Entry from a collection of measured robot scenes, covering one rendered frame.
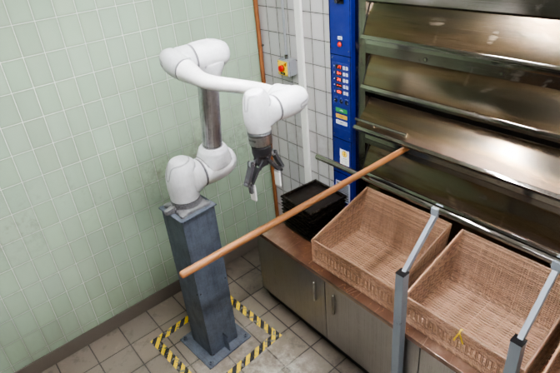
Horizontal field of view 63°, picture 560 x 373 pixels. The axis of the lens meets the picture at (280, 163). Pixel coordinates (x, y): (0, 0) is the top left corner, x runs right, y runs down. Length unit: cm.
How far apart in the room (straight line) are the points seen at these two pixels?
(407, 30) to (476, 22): 33
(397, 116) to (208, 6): 129
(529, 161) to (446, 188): 47
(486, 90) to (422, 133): 38
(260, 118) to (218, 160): 77
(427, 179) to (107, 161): 176
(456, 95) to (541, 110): 36
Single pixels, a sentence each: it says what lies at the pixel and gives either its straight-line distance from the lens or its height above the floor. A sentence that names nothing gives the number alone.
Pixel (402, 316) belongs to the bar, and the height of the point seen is 72.
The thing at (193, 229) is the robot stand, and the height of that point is 92.
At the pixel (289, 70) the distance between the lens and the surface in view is 288.
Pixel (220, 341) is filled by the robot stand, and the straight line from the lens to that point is 299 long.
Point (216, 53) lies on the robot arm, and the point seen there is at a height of 178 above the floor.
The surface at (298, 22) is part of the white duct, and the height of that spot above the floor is 174.
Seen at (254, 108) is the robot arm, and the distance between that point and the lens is 162.
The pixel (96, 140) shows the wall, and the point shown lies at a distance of 274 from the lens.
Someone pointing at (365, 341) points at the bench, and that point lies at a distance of 260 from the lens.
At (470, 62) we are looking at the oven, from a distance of 217.
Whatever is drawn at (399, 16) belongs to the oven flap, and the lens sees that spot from 234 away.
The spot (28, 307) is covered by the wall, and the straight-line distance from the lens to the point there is 307.
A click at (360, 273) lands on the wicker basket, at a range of 239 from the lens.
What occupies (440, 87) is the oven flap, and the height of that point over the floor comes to 153.
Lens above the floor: 230
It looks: 28 degrees down
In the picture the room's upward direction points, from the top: 5 degrees counter-clockwise
